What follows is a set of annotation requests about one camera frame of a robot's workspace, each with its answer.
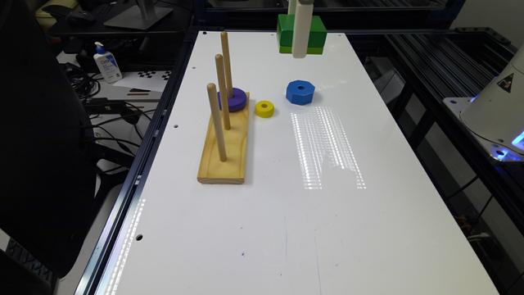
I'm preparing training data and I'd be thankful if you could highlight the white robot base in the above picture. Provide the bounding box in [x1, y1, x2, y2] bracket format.
[444, 48, 523, 162]

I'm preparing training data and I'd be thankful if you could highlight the blue octagon block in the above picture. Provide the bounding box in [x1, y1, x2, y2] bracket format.
[286, 80, 315, 106]

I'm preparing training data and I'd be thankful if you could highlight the white lotion pump bottle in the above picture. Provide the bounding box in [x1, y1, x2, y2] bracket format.
[93, 42, 123, 84]

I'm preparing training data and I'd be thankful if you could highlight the wooden peg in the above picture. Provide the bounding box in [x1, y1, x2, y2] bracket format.
[220, 31, 233, 98]
[215, 54, 231, 130]
[206, 83, 227, 161]

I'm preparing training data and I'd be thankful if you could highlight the black computer mouse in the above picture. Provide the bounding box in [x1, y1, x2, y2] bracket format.
[65, 11, 96, 25]

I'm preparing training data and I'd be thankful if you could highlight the front wooden peg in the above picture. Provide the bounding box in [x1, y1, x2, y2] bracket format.
[206, 83, 227, 161]

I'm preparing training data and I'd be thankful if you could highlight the wooden peg base board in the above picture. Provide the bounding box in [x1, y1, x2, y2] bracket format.
[197, 105, 250, 184]

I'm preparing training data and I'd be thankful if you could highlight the yellow ring block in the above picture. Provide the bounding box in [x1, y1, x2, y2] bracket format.
[255, 101, 275, 118]

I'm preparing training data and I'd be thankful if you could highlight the rear wooden peg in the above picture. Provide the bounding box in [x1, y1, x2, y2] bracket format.
[220, 31, 233, 98]

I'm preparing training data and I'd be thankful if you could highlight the monitor stand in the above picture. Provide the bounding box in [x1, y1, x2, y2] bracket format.
[104, 0, 173, 30]

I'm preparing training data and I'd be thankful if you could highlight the purple ring block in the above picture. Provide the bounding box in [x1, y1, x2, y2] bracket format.
[228, 88, 247, 112]

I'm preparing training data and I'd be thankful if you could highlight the checkerboard calibration sheet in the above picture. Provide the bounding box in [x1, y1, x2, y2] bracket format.
[114, 70, 171, 92]

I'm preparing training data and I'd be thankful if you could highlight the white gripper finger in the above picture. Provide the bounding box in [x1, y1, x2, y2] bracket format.
[291, 0, 314, 59]
[287, 0, 296, 15]

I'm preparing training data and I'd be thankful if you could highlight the black cable bundle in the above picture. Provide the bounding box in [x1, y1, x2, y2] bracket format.
[61, 63, 102, 102]

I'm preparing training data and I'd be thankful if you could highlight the middle wooden peg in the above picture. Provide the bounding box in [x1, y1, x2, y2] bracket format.
[215, 54, 231, 130]

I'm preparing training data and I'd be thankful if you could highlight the green square block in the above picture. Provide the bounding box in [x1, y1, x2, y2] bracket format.
[277, 14, 328, 55]

